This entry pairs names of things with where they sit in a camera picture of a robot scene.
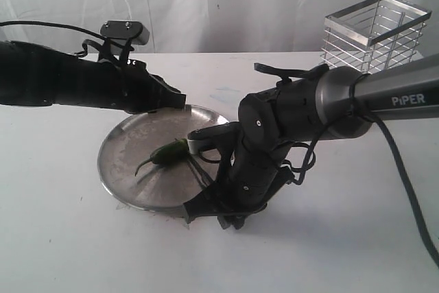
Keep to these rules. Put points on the round steel plate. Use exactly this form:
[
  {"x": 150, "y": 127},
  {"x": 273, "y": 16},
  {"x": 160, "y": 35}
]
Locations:
[{"x": 130, "y": 142}]

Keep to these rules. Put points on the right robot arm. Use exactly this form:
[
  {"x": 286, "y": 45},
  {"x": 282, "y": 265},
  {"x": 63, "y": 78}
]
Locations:
[{"x": 271, "y": 144}]

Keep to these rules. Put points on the black kitchen knife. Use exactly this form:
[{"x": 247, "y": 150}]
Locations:
[{"x": 202, "y": 177}]

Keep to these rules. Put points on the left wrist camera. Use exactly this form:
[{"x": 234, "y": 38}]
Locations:
[{"x": 120, "y": 36}]

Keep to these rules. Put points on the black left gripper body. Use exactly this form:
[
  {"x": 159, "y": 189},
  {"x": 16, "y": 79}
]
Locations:
[{"x": 145, "y": 92}]

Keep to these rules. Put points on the green chili pepper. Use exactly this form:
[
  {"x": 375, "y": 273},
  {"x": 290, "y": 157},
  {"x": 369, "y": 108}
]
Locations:
[{"x": 167, "y": 154}]

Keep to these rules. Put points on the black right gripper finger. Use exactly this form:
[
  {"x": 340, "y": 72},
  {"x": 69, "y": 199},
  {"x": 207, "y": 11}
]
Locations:
[
  {"x": 236, "y": 221},
  {"x": 205, "y": 204}
]

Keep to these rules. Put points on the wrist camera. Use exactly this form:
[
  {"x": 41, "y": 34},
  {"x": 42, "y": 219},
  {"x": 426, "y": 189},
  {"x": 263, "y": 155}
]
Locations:
[
  {"x": 221, "y": 137},
  {"x": 120, "y": 36}
]

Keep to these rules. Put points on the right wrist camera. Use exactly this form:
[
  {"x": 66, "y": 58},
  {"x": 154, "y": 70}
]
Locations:
[{"x": 221, "y": 137}]

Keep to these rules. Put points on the wire metal utensil holder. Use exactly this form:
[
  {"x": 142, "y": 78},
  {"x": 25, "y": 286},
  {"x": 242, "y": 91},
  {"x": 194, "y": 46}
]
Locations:
[{"x": 373, "y": 35}]

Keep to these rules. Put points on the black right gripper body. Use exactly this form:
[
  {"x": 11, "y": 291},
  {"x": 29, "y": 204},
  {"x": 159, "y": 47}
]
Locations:
[{"x": 245, "y": 182}]

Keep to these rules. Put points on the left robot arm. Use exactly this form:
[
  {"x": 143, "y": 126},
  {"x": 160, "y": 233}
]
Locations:
[{"x": 36, "y": 76}]

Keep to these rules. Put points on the white backdrop curtain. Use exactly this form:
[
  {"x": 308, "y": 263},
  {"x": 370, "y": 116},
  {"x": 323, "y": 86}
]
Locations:
[{"x": 171, "y": 8}]

